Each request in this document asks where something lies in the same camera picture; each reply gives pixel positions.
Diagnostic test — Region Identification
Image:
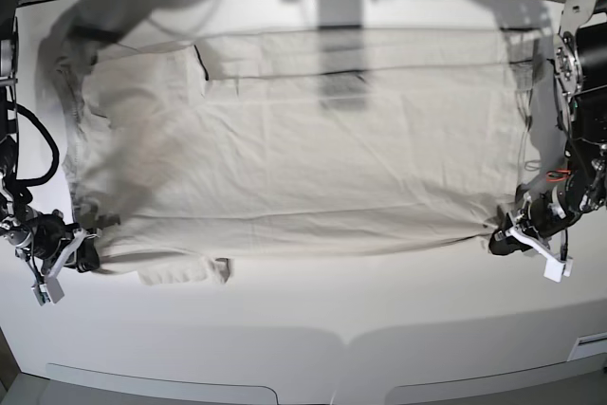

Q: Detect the light grey T-shirt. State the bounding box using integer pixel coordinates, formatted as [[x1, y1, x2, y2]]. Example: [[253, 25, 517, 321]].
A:
[[49, 29, 540, 285]]

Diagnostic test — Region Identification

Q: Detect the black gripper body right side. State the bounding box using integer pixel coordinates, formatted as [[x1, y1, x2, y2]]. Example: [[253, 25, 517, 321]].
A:
[[1, 211, 79, 272]]

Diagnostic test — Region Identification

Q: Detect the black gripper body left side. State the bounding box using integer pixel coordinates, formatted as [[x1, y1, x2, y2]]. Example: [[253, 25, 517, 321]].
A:
[[520, 172, 605, 239]]

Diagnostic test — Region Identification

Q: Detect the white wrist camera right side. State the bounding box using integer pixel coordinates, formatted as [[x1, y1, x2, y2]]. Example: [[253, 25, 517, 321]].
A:
[[22, 228, 101, 305]]

